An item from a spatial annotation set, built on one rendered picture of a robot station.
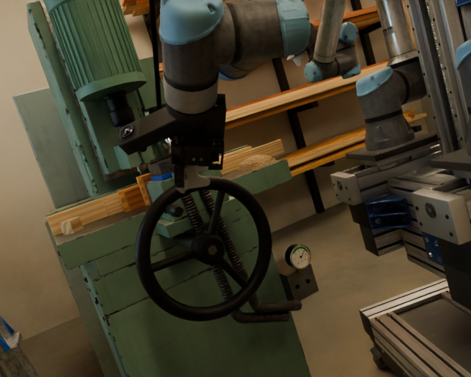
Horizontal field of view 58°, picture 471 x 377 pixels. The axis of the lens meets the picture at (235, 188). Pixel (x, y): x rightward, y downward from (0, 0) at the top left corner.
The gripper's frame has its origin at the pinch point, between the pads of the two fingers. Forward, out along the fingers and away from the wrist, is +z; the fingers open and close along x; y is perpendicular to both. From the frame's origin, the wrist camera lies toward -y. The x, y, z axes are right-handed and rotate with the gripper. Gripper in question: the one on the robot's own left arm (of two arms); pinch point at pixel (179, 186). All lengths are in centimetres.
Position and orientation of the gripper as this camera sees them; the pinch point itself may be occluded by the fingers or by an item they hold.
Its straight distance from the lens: 77.4
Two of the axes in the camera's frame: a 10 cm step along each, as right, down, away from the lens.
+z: -0.8, 6.3, 7.7
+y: 9.9, 0.0, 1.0
